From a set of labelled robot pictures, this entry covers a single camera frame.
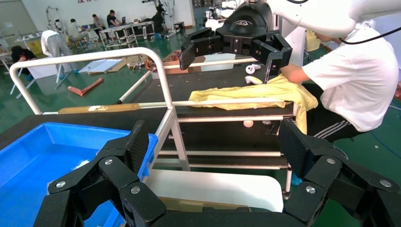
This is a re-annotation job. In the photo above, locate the seated person in dark shirt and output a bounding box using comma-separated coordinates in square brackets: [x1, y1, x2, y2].
[106, 10, 122, 28]

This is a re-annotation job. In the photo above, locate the white tube handrail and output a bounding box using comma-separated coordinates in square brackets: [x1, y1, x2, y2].
[9, 47, 192, 172]

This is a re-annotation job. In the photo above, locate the cardboard box of cables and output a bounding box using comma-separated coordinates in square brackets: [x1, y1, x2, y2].
[152, 50, 206, 79]

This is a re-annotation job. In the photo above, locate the red angle bar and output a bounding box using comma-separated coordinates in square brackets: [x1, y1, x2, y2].
[68, 77, 104, 97]

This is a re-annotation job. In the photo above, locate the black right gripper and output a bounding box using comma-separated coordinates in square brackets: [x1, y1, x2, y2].
[179, 2, 294, 85]

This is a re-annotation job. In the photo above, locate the seated person in grey shirt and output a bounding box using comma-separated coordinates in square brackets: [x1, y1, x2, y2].
[92, 14, 107, 32]

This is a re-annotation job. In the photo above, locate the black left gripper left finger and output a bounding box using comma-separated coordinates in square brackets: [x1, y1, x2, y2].
[33, 120, 167, 227]

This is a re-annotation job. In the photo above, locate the crouching person in black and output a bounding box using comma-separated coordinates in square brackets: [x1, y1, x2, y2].
[11, 46, 36, 76]

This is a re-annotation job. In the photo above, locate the yellow caution sign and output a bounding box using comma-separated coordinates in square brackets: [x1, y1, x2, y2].
[28, 40, 43, 55]

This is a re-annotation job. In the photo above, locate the yellow cloth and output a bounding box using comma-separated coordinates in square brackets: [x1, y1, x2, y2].
[188, 74, 319, 135]

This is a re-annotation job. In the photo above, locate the standing person in black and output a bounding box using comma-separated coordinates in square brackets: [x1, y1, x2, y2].
[152, 12, 165, 34]

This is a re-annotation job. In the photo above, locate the flat cardboard sheet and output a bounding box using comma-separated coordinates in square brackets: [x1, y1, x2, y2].
[78, 58, 128, 75]

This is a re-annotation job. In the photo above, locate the large blue plastic bin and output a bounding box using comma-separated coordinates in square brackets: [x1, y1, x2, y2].
[0, 122, 159, 227]

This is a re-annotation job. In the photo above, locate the white desk row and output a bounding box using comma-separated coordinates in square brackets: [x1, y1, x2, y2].
[98, 21, 156, 49]

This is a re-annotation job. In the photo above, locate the person in white t-shirt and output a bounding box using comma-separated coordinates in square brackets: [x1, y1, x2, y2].
[280, 23, 400, 143]

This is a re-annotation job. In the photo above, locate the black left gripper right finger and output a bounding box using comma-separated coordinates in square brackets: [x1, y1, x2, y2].
[278, 119, 401, 227]

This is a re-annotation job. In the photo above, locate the white humanoid robot on stand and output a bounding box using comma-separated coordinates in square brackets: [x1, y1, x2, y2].
[46, 6, 68, 35]

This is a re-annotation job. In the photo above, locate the long wooden edge strip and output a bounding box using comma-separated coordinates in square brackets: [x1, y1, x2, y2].
[58, 103, 140, 115]

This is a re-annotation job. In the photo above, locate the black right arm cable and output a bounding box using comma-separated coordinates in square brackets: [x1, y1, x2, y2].
[339, 27, 401, 45]

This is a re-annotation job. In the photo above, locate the seated person in light shirt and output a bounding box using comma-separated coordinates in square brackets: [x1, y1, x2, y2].
[68, 18, 90, 43]

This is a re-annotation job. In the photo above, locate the bent-over person in white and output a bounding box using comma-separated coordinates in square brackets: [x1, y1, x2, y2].
[41, 29, 74, 79]

